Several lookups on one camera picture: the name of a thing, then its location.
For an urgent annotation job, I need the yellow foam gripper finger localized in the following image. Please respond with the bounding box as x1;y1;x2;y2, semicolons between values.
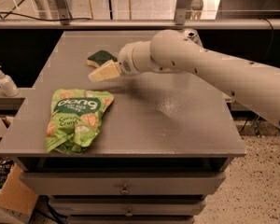
88;60;121;82

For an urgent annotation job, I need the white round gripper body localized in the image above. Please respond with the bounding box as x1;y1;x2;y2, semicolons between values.
118;41;161;75

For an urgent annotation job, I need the green yellow sponge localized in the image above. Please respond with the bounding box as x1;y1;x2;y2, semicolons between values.
87;50;118;68

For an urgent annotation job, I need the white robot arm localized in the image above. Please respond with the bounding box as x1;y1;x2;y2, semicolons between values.
89;29;280;129

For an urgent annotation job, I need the green white soda can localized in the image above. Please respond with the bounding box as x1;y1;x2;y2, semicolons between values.
182;28;202;46

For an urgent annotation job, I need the green snack chip bag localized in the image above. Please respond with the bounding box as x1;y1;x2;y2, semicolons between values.
45;89;114;155

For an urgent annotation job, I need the grey drawer cabinet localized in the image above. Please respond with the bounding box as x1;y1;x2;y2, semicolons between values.
0;31;245;224

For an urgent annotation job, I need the white pump bottle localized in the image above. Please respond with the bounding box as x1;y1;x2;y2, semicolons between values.
0;66;20;97

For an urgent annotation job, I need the top grey drawer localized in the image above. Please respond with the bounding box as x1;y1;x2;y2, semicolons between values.
21;172;225;196

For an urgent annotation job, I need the grey drawer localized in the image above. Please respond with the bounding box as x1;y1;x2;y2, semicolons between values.
49;197;206;217
21;172;225;196

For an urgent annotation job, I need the middle grey drawer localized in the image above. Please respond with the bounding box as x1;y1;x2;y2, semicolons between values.
49;197;206;217

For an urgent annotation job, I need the cardboard box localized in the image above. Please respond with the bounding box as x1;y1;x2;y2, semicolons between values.
0;164;38;224

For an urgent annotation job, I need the black cable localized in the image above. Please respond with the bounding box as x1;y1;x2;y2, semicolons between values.
0;2;94;22

